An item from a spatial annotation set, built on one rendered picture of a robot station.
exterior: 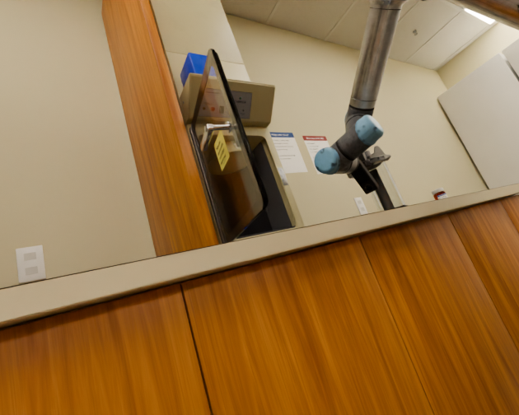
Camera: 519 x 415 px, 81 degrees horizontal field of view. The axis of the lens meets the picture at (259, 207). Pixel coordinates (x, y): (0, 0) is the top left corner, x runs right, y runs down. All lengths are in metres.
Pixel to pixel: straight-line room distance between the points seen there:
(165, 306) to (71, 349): 0.13
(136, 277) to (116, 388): 0.14
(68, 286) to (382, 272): 0.64
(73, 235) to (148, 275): 0.80
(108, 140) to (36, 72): 0.39
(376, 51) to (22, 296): 0.89
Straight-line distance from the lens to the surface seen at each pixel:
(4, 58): 1.67
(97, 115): 1.52
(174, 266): 0.49
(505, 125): 3.65
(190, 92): 1.00
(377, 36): 0.93
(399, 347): 0.78
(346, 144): 0.87
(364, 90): 0.95
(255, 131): 1.13
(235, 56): 1.36
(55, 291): 0.47
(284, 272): 0.61
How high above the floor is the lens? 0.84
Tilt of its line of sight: 16 degrees up
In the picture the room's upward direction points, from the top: 19 degrees counter-clockwise
